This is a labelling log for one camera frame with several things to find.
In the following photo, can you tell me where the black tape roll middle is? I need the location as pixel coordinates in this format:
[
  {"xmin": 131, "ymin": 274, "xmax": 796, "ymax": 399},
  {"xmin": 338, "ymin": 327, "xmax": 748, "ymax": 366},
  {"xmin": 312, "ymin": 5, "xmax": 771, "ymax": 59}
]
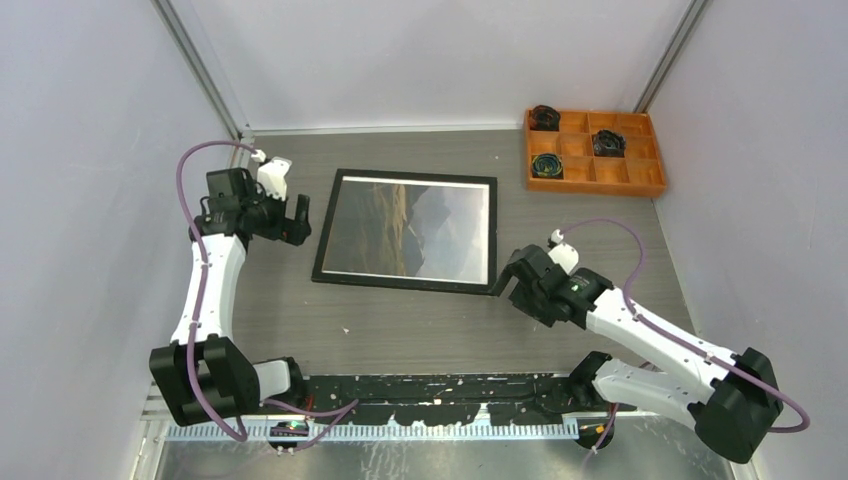
[{"xmin": 592, "ymin": 129, "xmax": 627, "ymax": 158}]

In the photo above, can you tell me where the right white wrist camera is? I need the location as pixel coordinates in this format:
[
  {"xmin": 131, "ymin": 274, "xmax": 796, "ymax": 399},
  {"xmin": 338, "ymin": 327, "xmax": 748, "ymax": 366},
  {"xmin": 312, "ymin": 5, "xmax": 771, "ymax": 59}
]
[{"xmin": 548, "ymin": 229, "xmax": 579, "ymax": 274}]

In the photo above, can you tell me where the wooden picture frame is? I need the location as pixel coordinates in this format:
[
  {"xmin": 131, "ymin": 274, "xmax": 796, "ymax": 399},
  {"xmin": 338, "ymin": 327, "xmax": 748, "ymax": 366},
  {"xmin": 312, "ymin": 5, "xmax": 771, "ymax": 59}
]
[{"xmin": 311, "ymin": 168, "xmax": 499, "ymax": 297}]

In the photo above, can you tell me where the landscape photo print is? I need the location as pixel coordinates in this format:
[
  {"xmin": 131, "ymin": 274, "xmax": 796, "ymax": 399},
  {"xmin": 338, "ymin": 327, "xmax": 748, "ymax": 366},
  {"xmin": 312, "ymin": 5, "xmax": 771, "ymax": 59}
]
[{"xmin": 321, "ymin": 176, "xmax": 492, "ymax": 286}]

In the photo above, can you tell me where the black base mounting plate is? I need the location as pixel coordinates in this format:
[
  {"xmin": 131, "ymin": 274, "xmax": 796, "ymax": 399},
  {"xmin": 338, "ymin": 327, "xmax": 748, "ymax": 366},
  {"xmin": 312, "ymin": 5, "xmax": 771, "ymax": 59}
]
[{"xmin": 274, "ymin": 373, "xmax": 611, "ymax": 426}]

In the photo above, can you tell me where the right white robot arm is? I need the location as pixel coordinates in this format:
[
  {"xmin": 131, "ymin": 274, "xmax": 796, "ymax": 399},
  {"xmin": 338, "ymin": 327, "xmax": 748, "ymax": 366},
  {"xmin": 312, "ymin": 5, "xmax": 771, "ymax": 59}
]
[{"xmin": 492, "ymin": 245, "xmax": 784, "ymax": 464}]

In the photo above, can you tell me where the black green tape roll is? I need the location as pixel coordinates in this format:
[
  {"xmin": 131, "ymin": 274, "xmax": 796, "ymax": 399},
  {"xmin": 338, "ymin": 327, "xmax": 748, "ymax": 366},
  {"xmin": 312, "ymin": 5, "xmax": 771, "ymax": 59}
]
[{"xmin": 530, "ymin": 152, "xmax": 564, "ymax": 180}]

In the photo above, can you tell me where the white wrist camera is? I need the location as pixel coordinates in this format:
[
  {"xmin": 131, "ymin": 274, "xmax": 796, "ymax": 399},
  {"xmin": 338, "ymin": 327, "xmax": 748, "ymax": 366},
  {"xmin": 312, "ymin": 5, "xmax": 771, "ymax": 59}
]
[
  {"xmin": 548, "ymin": 229, "xmax": 579, "ymax": 274},
  {"xmin": 250, "ymin": 149, "xmax": 293, "ymax": 201}
]

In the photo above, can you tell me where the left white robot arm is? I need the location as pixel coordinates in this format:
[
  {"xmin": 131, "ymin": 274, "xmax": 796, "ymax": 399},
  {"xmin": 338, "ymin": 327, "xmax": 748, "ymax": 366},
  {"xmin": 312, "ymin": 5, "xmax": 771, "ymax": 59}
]
[{"xmin": 149, "ymin": 158, "xmax": 311, "ymax": 426}]

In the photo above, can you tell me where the orange compartment tray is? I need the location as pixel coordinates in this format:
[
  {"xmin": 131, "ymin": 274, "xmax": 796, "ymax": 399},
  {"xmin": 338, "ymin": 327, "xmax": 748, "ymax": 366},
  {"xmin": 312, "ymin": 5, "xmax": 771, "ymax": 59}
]
[{"xmin": 522, "ymin": 107, "xmax": 668, "ymax": 198}]

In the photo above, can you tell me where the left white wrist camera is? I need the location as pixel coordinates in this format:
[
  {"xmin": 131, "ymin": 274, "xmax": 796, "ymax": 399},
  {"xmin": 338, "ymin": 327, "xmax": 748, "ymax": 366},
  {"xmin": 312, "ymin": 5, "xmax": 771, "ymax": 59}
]
[{"xmin": 250, "ymin": 149, "xmax": 293, "ymax": 201}]

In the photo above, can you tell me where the black tape roll back left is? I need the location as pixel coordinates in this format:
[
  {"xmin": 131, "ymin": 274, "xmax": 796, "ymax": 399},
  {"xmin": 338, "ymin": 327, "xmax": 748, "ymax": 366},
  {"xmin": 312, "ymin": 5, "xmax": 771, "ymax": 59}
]
[{"xmin": 528, "ymin": 105, "xmax": 561, "ymax": 132}]

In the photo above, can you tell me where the aluminium front rail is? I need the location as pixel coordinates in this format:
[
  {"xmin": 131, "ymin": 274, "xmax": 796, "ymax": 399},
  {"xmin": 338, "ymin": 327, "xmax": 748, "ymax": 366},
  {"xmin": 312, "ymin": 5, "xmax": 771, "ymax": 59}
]
[{"xmin": 140, "ymin": 370, "xmax": 745, "ymax": 444}]

